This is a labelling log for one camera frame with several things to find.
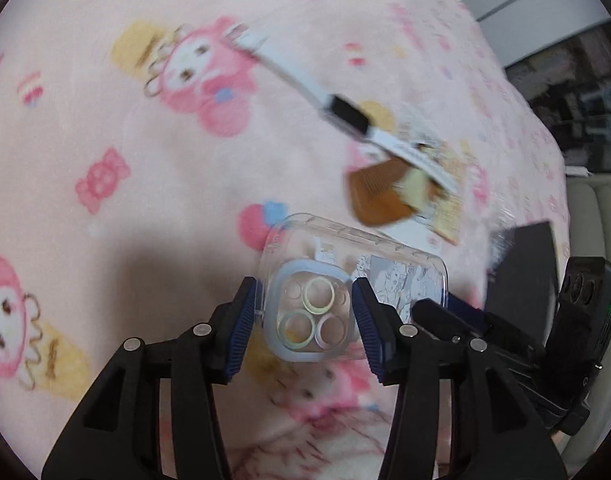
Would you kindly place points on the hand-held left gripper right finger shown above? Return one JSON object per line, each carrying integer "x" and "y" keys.
{"x": 368, "y": 325}

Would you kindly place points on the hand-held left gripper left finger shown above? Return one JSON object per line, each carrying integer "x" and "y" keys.
{"x": 243, "y": 320}

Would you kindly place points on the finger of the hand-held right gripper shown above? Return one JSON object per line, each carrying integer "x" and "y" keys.
{"x": 435, "y": 315}
{"x": 468, "y": 310}

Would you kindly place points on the black cardboard box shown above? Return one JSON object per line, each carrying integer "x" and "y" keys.
{"x": 525, "y": 270}

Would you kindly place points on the clear phone case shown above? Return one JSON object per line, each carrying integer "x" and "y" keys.
{"x": 310, "y": 245}

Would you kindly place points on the brown comb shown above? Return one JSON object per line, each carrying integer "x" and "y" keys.
{"x": 375, "y": 195}

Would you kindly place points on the white smartwatch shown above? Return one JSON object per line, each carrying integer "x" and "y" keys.
{"x": 348, "y": 115}

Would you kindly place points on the yellow illustrated card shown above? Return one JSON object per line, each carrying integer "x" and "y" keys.
{"x": 448, "y": 210}

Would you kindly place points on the pink printed blanket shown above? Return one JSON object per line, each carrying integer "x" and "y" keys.
{"x": 135, "y": 185}

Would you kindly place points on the cluttered dark shelf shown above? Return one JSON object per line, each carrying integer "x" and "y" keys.
{"x": 570, "y": 90}

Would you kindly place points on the white wardrobe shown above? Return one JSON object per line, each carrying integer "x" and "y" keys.
{"x": 525, "y": 5}

